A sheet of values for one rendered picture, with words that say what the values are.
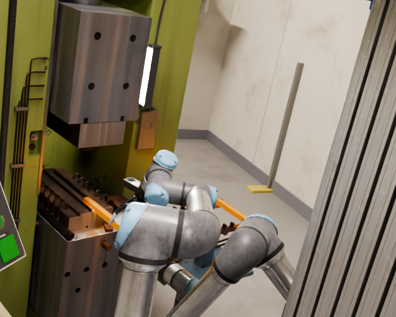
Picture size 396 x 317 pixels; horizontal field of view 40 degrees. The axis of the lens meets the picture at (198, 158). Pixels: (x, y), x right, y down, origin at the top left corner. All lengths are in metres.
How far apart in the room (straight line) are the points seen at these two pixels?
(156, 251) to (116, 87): 0.93
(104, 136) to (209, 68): 4.35
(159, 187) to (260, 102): 4.13
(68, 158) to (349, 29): 2.88
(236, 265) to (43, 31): 1.05
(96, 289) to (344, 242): 1.51
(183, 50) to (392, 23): 1.53
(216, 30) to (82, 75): 4.42
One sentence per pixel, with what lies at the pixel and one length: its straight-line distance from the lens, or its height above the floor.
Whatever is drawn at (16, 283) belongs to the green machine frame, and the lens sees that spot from 2.40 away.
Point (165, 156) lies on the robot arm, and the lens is 1.71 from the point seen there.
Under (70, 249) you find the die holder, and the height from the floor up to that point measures 0.88.
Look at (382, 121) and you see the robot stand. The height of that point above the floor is 1.80.
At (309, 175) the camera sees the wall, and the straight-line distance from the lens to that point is 5.04.
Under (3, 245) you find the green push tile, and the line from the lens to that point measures 1.88.
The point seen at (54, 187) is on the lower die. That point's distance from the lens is 2.39.
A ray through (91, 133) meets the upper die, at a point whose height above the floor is 1.32.
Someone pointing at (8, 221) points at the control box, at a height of 1.08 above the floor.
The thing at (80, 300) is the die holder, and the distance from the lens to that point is 2.34.
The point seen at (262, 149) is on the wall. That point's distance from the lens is 5.63.
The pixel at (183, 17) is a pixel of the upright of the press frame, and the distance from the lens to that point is 2.35.
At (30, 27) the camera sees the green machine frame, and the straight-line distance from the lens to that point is 1.99.
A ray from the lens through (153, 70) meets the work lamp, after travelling 2.27.
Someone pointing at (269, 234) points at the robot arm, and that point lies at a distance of 1.65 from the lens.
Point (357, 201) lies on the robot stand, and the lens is 0.98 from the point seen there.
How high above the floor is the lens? 1.99
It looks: 20 degrees down
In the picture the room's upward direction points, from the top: 11 degrees clockwise
